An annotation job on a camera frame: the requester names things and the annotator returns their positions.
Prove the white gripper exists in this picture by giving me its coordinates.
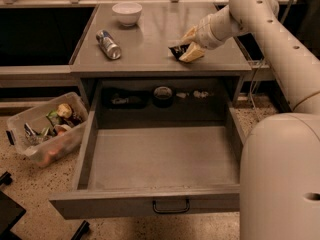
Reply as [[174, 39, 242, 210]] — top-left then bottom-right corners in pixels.
[[179, 6, 248, 63]]

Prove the black rxbar chocolate wrapper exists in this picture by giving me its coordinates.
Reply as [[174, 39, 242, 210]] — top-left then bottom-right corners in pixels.
[[168, 40, 190, 60]]

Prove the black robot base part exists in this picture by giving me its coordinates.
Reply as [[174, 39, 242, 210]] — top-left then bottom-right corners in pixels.
[[0, 171, 91, 240]]

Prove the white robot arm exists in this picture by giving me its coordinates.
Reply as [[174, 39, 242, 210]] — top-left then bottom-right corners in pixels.
[[182, 0, 320, 240]]

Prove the grey counter cabinet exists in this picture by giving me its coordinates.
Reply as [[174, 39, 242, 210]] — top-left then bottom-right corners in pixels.
[[68, 1, 253, 108]]

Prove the grey open drawer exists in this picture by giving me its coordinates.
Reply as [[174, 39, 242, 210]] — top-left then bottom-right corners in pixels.
[[50, 78, 244, 219]]

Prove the white crumpled paper piece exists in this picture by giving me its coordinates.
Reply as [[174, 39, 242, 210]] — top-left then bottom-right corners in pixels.
[[175, 90, 213, 100]]

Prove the black tape roll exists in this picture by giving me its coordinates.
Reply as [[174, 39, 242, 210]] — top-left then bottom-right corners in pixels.
[[153, 86, 173, 108]]

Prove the white ceramic bowl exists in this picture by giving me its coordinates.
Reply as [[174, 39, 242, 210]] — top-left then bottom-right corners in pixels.
[[112, 2, 142, 26]]

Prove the silver blue drink can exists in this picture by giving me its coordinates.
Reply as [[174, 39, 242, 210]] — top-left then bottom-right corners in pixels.
[[96, 30, 122, 60]]

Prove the yellow snack in bin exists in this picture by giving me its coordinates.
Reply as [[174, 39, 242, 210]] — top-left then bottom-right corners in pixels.
[[57, 103, 73, 118]]

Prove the green packet in bin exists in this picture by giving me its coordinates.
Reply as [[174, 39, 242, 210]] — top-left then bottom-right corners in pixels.
[[46, 110, 63, 126]]

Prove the clear plastic storage bin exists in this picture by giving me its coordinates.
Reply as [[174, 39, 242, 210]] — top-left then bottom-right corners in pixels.
[[7, 92, 88, 167]]

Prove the white cable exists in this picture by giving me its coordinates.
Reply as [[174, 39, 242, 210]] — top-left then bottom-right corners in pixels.
[[246, 59, 268, 108]]

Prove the black drawer handle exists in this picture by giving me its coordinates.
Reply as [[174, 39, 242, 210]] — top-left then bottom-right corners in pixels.
[[152, 199, 190, 215]]

